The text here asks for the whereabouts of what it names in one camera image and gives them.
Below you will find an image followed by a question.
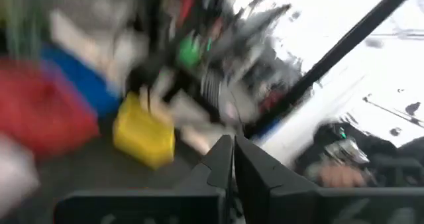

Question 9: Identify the red plastic basket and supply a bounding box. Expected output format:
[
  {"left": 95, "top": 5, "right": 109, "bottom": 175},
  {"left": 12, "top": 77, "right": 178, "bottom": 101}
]
[{"left": 0, "top": 56, "right": 100, "bottom": 158}]

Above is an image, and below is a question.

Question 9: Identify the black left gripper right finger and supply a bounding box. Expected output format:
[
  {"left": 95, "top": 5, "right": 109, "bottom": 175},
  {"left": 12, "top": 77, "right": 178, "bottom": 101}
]
[{"left": 234, "top": 135, "right": 319, "bottom": 224}]

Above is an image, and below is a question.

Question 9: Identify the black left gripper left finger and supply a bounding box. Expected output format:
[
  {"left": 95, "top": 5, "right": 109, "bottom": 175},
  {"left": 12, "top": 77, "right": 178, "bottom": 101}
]
[{"left": 174, "top": 134, "right": 235, "bottom": 224}]

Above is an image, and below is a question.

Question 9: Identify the blue plastic basket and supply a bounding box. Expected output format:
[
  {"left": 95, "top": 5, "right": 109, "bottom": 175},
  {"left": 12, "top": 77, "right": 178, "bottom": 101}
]
[{"left": 41, "top": 43, "right": 122, "bottom": 119}]

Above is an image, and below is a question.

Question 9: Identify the yellow plastic basket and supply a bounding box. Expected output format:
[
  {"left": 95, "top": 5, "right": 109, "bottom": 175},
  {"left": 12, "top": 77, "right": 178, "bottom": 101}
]
[{"left": 111, "top": 90, "right": 176, "bottom": 170}]

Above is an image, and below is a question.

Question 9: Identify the black diagonal frame brace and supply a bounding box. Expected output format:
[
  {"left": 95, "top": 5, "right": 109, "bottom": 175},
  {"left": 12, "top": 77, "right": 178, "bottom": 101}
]
[{"left": 243, "top": 0, "right": 423, "bottom": 139}]

